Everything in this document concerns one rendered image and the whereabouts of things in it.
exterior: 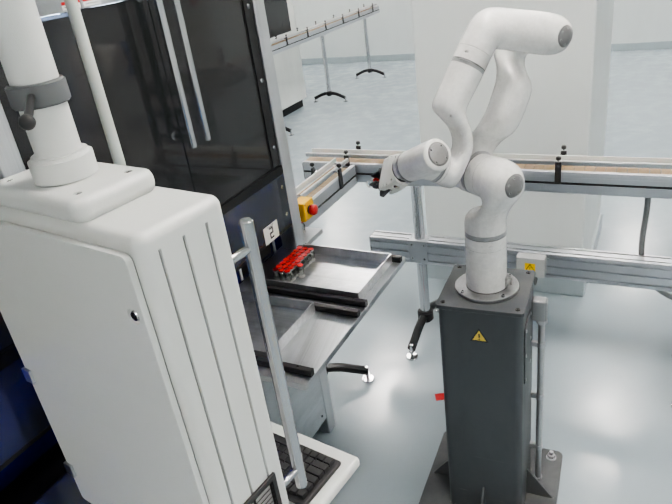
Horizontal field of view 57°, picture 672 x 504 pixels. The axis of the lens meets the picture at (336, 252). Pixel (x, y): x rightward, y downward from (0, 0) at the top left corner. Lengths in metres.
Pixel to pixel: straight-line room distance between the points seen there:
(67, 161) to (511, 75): 1.17
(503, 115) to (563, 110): 1.46
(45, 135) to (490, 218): 1.17
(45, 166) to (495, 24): 1.11
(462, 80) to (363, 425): 1.63
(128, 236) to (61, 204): 0.14
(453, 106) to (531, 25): 0.28
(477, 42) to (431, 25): 1.61
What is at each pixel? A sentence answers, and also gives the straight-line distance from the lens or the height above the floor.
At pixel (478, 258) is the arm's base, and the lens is 1.84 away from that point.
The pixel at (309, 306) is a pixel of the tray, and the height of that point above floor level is 0.92.
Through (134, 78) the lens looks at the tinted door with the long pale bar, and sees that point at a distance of 1.62.
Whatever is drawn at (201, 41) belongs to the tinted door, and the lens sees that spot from 1.82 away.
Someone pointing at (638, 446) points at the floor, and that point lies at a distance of 2.73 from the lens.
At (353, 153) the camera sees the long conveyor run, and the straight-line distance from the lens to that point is 2.97.
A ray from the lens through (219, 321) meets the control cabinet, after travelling 0.98.
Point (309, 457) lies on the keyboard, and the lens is 1.48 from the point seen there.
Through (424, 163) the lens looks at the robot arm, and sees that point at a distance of 1.57.
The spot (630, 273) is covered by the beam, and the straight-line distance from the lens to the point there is 2.81.
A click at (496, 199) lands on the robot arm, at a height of 1.20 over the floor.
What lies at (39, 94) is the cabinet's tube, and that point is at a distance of 1.01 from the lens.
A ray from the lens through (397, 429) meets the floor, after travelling 2.72.
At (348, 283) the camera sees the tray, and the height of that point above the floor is 0.88.
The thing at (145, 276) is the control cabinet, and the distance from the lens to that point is 0.88.
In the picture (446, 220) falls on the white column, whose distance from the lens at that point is 3.54.
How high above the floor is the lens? 1.86
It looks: 27 degrees down
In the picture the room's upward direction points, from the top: 8 degrees counter-clockwise
